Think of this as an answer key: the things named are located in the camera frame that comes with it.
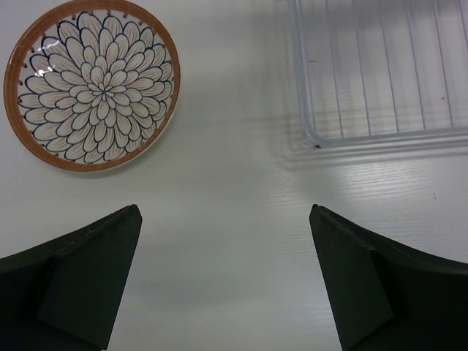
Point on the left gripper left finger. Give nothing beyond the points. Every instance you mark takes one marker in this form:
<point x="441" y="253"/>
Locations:
<point x="65" y="293"/>

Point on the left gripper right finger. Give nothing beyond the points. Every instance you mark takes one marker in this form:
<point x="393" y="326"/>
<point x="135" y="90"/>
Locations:
<point x="385" y="295"/>

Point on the brown floral plate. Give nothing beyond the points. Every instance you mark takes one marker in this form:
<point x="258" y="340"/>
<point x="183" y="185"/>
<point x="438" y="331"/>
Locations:
<point x="91" y="85"/>

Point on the white wire dish rack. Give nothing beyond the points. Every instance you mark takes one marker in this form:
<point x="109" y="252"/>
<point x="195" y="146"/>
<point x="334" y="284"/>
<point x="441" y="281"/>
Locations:
<point x="370" y="72"/>

